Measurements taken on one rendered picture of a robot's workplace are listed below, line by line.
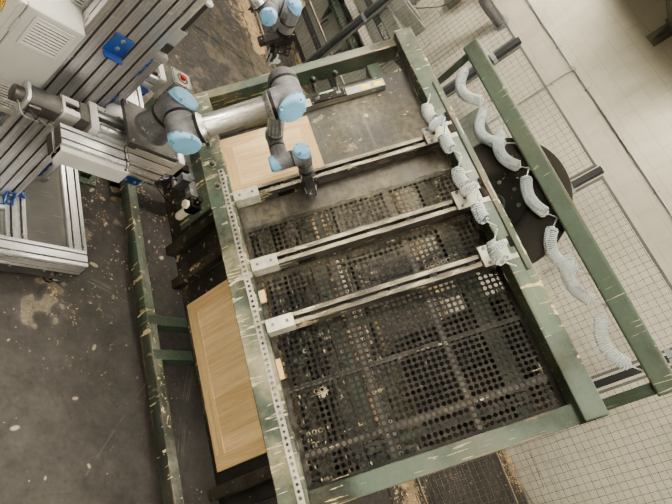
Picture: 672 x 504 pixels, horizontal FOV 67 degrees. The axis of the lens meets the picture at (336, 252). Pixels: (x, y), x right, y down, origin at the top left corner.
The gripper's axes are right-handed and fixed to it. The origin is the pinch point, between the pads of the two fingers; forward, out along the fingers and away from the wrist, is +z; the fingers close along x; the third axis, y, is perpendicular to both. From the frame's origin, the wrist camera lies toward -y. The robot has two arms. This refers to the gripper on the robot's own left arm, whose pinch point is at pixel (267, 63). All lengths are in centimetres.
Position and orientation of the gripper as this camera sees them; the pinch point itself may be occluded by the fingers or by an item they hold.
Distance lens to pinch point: 271.9
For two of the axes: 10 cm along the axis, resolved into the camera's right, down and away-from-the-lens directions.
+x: -2.8, -8.6, 4.2
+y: 8.7, -0.4, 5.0
